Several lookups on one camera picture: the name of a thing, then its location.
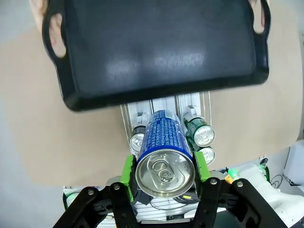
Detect white box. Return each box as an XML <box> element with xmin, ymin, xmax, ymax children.
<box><xmin>284</xmin><ymin>140</ymin><xmax>304</xmax><ymax>186</ymax></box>

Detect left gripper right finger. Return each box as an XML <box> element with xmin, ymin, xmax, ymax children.
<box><xmin>191</xmin><ymin>151</ymin><xmax>288</xmax><ymax>228</ymax></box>

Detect person's right hand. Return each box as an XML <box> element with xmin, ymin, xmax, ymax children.
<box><xmin>29</xmin><ymin>0</ymin><xmax>67</xmax><ymax>59</ymax></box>

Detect green Chilsung cider can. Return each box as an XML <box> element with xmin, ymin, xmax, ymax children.
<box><xmin>184</xmin><ymin>118</ymin><xmax>216</xmax><ymax>147</ymax></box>
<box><xmin>197</xmin><ymin>146</ymin><xmax>217</xmax><ymax>166</ymax></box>

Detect black cable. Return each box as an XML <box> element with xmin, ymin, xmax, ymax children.
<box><xmin>152</xmin><ymin>193</ymin><xmax>200</xmax><ymax>210</ymax></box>

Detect black serving tray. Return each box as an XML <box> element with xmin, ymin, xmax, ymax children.
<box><xmin>42</xmin><ymin>0</ymin><xmax>272</xmax><ymax>113</ymax></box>

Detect black Pepsi can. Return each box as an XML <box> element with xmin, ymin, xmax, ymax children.
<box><xmin>129</xmin><ymin>125</ymin><xmax>147</xmax><ymax>158</ymax></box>

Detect white wire can rack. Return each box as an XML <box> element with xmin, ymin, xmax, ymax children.
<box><xmin>120</xmin><ymin>91</ymin><xmax>212</xmax><ymax>167</ymax></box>

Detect person's left hand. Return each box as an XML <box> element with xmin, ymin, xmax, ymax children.
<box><xmin>248</xmin><ymin>0</ymin><xmax>270</xmax><ymax>34</ymax></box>

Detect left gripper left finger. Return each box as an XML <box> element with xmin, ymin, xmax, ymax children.
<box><xmin>52</xmin><ymin>155</ymin><xmax>140</xmax><ymax>228</ymax></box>

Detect blue Pocari Sweat can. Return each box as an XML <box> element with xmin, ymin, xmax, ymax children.
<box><xmin>135</xmin><ymin>109</ymin><xmax>196</xmax><ymax>198</ymax></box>

